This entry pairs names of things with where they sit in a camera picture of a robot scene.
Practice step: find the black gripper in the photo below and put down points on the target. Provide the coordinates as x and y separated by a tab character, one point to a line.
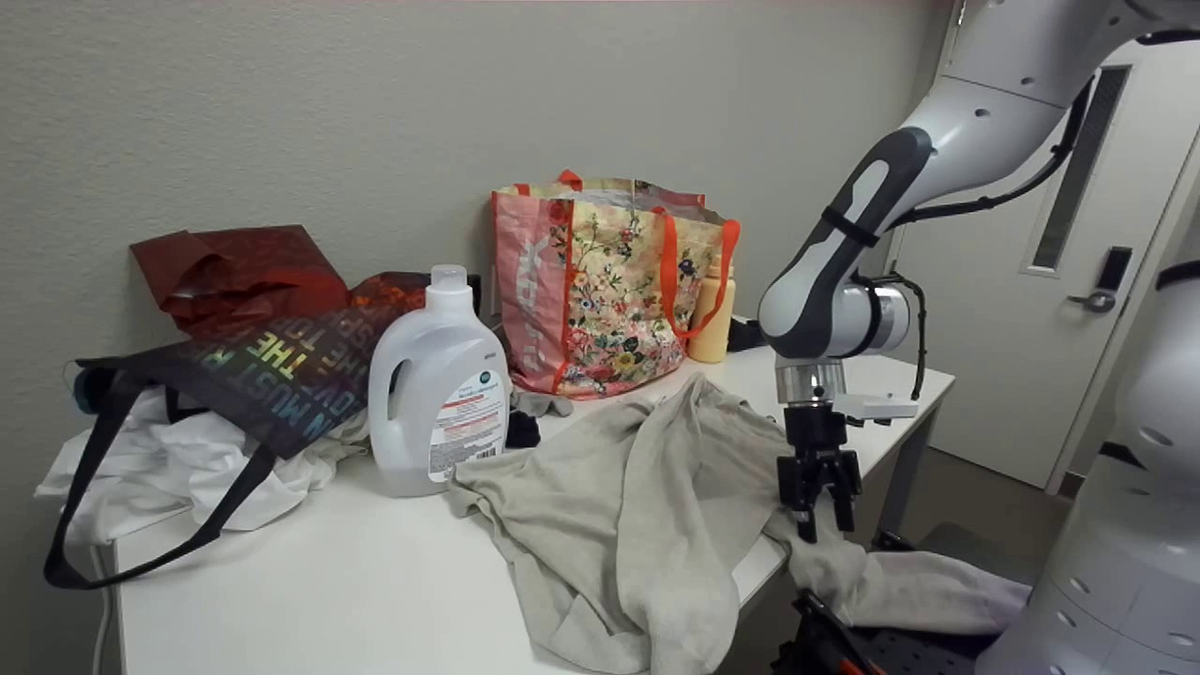
820	462

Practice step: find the beige sweatshirt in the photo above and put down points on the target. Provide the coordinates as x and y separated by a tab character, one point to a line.
628	525

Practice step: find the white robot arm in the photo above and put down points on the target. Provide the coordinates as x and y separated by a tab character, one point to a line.
1121	585

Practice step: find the yellow water bottle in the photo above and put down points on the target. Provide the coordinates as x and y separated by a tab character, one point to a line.
713	322

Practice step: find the white door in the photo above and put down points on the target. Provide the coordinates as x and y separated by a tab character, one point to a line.
1025	360

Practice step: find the floral tote bag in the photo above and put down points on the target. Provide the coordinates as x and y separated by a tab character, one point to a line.
601	280

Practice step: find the white detergent jug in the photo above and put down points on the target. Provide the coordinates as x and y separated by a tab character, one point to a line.
436	387

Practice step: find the black tote bag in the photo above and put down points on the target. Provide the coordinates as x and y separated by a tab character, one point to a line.
281	382

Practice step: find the red gift bag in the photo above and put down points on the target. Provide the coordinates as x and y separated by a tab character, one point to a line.
226	280

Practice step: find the white cloth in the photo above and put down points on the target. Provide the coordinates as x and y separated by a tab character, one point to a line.
165	471

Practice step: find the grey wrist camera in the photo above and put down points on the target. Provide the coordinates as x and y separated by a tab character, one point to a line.
873	407

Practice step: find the door handle lock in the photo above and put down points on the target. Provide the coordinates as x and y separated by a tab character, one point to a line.
1103	295

